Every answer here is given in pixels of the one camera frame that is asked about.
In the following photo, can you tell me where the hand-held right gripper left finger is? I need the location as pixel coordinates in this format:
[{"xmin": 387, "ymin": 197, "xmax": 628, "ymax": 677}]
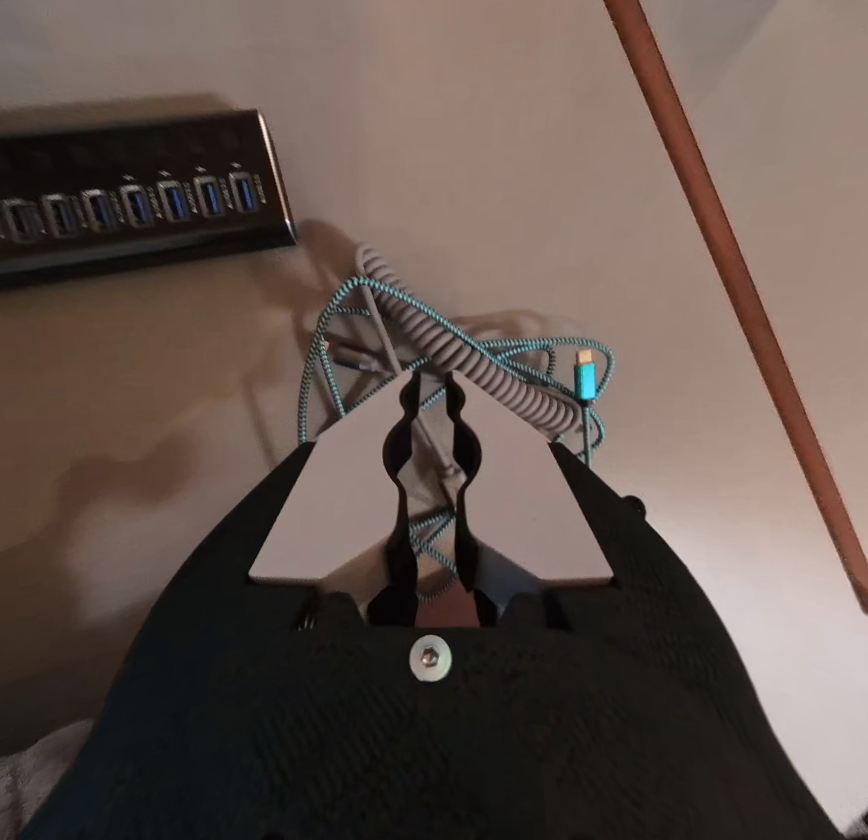
[{"xmin": 247, "ymin": 371, "xmax": 423, "ymax": 627}]

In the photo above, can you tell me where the teal braided usb cable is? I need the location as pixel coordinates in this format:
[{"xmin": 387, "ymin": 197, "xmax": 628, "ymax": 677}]
[{"xmin": 298, "ymin": 277, "xmax": 617, "ymax": 600}]

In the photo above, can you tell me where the grey usb cable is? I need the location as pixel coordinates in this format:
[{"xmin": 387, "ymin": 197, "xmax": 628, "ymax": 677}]
[{"xmin": 324, "ymin": 243, "xmax": 587, "ymax": 495}]

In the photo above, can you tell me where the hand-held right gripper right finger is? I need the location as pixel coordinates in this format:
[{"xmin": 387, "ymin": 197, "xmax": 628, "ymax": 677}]
[{"xmin": 443, "ymin": 371, "xmax": 616, "ymax": 625}]

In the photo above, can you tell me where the person's grey printed sweatshirt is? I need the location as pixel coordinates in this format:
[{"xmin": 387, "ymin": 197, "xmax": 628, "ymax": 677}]
[{"xmin": 0, "ymin": 718, "xmax": 96, "ymax": 840}]

